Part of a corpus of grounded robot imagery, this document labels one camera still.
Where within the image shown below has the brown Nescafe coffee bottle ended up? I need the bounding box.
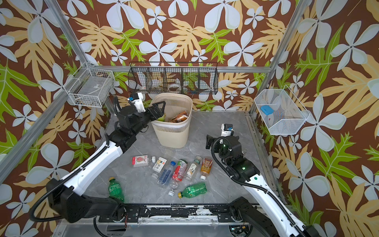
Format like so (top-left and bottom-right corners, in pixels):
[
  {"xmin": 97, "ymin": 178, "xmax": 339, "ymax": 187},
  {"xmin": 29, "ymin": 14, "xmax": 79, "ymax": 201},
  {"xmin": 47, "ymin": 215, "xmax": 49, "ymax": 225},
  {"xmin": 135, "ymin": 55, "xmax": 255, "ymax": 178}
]
[{"xmin": 169, "ymin": 111, "xmax": 189, "ymax": 123}]

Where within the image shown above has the white wire basket left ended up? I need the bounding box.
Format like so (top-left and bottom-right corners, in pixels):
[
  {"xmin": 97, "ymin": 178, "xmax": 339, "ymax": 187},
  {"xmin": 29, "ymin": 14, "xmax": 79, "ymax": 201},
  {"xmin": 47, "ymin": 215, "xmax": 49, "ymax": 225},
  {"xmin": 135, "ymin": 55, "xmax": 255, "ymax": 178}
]
[{"xmin": 64, "ymin": 63, "xmax": 115, "ymax": 108}]

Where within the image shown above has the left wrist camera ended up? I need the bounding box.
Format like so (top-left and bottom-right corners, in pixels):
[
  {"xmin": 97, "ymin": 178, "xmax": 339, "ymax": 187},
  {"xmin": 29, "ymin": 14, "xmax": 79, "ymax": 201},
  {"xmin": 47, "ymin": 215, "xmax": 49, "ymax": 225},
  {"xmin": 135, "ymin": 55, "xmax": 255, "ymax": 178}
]
[{"xmin": 128, "ymin": 92, "xmax": 146, "ymax": 113}]

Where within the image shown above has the small clear bottle white cap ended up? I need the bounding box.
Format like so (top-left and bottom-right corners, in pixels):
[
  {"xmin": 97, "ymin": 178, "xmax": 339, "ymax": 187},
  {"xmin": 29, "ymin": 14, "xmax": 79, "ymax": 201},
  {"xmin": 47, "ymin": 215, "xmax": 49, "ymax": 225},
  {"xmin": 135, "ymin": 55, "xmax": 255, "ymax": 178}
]
[{"xmin": 168, "ymin": 180, "xmax": 178, "ymax": 197}]

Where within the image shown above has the black wire wall basket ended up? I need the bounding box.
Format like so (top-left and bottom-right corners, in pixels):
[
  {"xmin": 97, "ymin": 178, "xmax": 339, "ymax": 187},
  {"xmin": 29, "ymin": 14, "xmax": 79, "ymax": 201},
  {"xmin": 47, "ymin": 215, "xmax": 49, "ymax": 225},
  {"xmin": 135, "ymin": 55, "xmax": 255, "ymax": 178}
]
[{"xmin": 126, "ymin": 62, "xmax": 219, "ymax": 95}]

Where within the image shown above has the white green label bottle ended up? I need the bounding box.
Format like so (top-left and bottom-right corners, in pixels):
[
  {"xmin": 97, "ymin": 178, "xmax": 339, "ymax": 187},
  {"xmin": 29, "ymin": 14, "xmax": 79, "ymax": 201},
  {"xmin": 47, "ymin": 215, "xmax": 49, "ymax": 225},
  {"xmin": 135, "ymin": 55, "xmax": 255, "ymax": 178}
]
[{"xmin": 185, "ymin": 156, "xmax": 202, "ymax": 181}]

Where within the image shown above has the green soda bottle yellow cap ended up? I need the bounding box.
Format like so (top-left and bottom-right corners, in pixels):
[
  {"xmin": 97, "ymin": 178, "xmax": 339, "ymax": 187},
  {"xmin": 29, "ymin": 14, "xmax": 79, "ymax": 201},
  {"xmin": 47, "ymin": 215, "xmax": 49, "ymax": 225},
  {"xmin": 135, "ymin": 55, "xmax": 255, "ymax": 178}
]
[{"xmin": 178, "ymin": 182, "xmax": 207, "ymax": 198}]

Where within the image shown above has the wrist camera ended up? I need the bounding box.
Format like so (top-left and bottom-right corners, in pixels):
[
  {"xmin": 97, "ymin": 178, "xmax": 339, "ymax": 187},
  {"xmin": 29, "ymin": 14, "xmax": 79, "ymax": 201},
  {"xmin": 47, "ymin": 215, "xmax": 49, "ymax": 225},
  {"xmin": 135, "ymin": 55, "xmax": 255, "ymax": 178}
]
[
  {"xmin": 221, "ymin": 123, "xmax": 234, "ymax": 137},
  {"xmin": 128, "ymin": 92, "xmax": 146, "ymax": 113}
]

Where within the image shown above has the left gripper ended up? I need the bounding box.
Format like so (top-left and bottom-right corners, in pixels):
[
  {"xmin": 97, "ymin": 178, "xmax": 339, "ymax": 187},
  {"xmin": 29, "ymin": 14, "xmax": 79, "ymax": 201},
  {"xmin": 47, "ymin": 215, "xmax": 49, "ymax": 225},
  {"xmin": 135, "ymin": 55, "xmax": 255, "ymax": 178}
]
[{"xmin": 130, "ymin": 101, "xmax": 163, "ymax": 138}]

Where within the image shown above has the clear blue cap water bottle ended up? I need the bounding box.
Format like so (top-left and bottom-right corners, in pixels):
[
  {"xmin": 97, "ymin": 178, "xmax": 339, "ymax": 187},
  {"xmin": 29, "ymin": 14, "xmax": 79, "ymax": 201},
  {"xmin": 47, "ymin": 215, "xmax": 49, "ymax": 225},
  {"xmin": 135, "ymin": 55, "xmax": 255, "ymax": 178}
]
[{"xmin": 157, "ymin": 161, "xmax": 176, "ymax": 188}]

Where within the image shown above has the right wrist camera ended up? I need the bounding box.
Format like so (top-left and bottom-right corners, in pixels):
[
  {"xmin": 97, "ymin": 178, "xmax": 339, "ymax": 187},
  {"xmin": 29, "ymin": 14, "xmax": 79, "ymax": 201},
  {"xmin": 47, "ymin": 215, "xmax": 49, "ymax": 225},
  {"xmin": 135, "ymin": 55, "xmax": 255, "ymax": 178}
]
[{"xmin": 221, "ymin": 123, "xmax": 234, "ymax": 137}]

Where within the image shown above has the guava juice bottle pink label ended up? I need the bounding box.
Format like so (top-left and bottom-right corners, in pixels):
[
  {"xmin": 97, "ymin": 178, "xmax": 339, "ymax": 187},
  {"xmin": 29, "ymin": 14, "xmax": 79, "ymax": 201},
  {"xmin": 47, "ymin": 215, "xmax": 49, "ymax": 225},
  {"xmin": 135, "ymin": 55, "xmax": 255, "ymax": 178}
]
[{"xmin": 132, "ymin": 155, "xmax": 149, "ymax": 167}]

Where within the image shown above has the blue object in basket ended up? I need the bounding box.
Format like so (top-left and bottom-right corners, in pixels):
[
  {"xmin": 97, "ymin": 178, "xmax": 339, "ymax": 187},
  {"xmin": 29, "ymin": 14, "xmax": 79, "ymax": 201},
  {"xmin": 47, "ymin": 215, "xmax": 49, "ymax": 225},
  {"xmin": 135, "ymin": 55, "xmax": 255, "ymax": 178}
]
[{"xmin": 260, "ymin": 105, "xmax": 274, "ymax": 116}]

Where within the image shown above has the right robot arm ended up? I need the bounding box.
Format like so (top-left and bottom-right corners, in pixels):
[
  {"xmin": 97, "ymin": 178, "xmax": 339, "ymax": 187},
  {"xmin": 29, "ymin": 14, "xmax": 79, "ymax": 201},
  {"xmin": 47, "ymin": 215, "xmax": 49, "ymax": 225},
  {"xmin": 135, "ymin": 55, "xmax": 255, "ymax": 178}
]
[{"xmin": 206, "ymin": 135, "xmax": 319, "ymax": 237}]

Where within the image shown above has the white label tea bottle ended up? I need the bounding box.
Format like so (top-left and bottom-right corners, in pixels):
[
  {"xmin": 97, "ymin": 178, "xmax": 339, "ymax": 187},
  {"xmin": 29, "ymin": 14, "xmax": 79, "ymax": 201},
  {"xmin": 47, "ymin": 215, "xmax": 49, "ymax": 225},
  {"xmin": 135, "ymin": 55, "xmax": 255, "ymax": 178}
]
[{"xmin": 152, "ymin": 157, "xmax": 167, "ymax": 179}]

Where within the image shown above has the beige plastic waste bin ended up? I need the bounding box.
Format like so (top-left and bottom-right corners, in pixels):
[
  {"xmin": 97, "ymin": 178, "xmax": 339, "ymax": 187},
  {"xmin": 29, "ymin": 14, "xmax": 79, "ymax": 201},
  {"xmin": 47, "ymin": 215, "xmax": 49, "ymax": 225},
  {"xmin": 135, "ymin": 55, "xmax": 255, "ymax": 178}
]
[{"xmin": 152, "ymin": 93, "xmax": 192, "ymax": 148}]

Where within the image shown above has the dark green soda bottle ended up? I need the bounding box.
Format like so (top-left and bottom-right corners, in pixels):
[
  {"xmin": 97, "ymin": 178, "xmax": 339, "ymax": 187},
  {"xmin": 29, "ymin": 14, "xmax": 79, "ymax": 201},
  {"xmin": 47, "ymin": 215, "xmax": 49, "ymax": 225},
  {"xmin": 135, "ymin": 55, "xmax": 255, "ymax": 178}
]
[{"xmin": 108, "ymin": 177, "xmax": 124, "ymax": 202}]

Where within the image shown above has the amber tea bottle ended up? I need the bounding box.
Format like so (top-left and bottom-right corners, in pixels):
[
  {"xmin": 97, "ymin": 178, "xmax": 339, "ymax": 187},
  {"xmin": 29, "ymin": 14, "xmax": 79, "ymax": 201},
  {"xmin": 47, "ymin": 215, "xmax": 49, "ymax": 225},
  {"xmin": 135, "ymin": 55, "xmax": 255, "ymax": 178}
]
[{"xmin": 200, "ymin": 158, "xmax": 213, "ymax": 180}]

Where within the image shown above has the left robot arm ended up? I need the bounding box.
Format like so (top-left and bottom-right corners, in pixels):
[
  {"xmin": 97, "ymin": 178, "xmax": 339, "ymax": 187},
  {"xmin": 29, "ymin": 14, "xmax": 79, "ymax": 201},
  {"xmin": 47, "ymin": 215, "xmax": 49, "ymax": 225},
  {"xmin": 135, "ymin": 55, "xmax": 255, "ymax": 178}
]
[{"xmin": 29, "ymin": 101, "xmax": 166, "ymax": 223}]

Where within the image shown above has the red label drink bottle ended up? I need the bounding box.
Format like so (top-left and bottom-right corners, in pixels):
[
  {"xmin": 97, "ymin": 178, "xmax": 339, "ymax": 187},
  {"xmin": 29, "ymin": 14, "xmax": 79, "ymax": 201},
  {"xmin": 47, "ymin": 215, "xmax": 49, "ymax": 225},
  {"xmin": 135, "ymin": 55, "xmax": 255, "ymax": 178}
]
[{"xmin": 172, "ymin": 160, "xmax": 188, "ymax": 182}]

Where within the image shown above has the white mesh basket right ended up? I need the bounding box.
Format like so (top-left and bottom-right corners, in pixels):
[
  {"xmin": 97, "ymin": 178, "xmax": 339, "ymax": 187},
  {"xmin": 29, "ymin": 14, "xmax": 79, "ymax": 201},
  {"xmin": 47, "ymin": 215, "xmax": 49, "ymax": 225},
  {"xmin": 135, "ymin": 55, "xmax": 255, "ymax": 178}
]
[{"xmin": 254, "ymin": 86, "xmax": 311, "ymax": 136}]

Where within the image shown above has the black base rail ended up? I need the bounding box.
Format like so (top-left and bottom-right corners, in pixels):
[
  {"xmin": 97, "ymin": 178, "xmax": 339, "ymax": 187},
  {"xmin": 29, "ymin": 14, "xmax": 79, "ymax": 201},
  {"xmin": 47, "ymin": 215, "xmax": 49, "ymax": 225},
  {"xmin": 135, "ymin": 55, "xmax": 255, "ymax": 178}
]
[{"xmin": 97, "ymin": 203, "xmax": 258, "ymax": 223}]

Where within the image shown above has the green yellow juice bottle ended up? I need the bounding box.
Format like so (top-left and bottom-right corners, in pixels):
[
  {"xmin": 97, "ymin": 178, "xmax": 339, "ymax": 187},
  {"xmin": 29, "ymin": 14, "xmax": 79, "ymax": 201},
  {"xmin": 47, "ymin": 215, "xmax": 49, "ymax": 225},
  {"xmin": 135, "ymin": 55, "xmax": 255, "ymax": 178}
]
[{"xmin": 157, "ymin": 115, "xmax": 166, "ymax": 121}]

